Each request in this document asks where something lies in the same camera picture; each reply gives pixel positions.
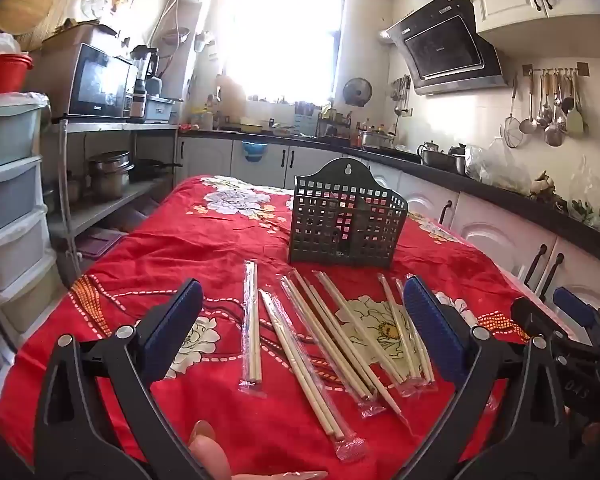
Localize wooden cutting board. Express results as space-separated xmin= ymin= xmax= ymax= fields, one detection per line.
xmin=215 ymin=74 xmax=247 ymax=126

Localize person's left hand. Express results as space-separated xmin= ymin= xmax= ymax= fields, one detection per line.
xmin=189 ymin=419 xmax=329 ymax=480

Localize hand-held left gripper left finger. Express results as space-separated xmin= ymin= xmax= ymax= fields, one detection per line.
xmin=32 ymin=279 xmax=211 ymax=480

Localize steel bowl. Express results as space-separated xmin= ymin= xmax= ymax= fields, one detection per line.
xmin=422 ymin=150 xmax=466 ymax=173

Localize red plastic bucket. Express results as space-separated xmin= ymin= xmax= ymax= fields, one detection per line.
xmin=0 ymin=54 xmax=34 ymax=100

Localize black kitchen countertop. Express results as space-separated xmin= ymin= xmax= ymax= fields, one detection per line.
xmin=180 ymin=127 xmax=600 ymax=238

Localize clear plastic bag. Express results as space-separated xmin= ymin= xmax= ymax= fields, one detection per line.
xmin=465 ymin=142 xmax=531 ymax=193

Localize red floral blanket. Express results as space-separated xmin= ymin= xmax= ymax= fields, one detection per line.
xmin=0 ymin=175 xmax=546 ymax=468

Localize black frying pan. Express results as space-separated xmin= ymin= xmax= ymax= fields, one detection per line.
xmin=130 ymin=158 xmax=183 ymax=183

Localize wire mesh strainer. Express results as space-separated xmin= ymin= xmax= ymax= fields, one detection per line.
xmin=502 ymin=77 xmax=525 ymax=150

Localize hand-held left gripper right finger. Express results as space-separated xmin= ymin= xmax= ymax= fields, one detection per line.
xmin=395 ymin=275 xmax=576 ymax=480

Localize row of hanging kitchen utensils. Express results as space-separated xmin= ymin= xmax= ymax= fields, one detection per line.
xmin=520 ymin=67 xmax=587 ymax=148

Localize steel kettle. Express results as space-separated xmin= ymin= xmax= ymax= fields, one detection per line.
xmin=417 ymin=141 xmax=441 ymax=166

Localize cluster of condiment bottles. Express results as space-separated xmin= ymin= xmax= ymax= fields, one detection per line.
xmin=352 ymin=117 xmax=396 ymax=136

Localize black slotted utensil holder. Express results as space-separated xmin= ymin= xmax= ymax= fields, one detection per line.
xmin=288 ymin=157 xmax=409 ymax=269

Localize row of chopstick packs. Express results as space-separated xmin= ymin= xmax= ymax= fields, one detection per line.
xmin=239 ymin=259 xmax=438 ymax=462

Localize grey storage container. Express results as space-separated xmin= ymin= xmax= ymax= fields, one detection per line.
xmin=145 ymin=95 xmax=175 ymax=123

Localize small hanging utensil rack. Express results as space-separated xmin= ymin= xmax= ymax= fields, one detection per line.
xmin=390 ymin=75 xmax=412 ymax=116

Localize wall utensil rail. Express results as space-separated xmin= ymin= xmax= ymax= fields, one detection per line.
xmin=522 ymin=62 xmax=591 ymax=81

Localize kitchen window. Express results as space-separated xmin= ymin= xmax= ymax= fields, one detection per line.
xmin=225 ymin=0 xmax=348 ymax=103

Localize woven bamboo tray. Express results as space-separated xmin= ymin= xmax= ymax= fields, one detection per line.
xmin=0 ymin=0 xmax=70 ymax=51

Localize white lower kitchen cabinets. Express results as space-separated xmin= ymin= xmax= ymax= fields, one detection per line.
xmin=175 ymin=137 xmax=600 ymax=321

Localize metal shelf rack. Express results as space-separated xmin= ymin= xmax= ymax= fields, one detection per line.
xmin=45 ymin=117 xmax=181 ymax=261

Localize brown cardboard box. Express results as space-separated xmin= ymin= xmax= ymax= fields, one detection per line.
xmin=40 ymin=22 xmax=118 ymax=58

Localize blue hanging bin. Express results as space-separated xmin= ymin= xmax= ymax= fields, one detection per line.
xmin=241 ymin=141 xmax=270 ymax=163

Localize white round plate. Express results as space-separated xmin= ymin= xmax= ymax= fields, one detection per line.
xmin=81 ymin=0 xmax=116 ymax=18

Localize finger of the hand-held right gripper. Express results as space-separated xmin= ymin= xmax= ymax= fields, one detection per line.
xmin=510 ymin=297 xmax=576 ymax=356
xmin=552 ymin=286 xmax=600 ymax=333

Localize black range hood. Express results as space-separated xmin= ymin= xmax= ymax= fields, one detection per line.
xmin=380 ymin=0 xmax=509 ymax=96

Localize light blue knife holder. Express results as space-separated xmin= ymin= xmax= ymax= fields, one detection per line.
xmin=295 ymin=102 xmax=321 ymax=133

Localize steel cooking pot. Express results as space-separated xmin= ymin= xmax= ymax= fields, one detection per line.
xmin=357 ymin=129 xmax=396 ymax=150

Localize blender jug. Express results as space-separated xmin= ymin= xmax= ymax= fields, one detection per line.
xmin=129 ymin=45 xmax=162 ymax=123

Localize black microwave oven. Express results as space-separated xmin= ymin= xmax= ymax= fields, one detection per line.
xmin=67 ymin=42 xmax=138 ymax=120

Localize round wall fan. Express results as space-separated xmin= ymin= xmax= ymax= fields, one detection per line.
xmin=342 ymin=77 xmax=373 ymax=108

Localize plastic drawer unit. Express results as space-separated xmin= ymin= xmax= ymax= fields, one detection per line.
xmin=0 ymin=91 xmax=63 ymax=321

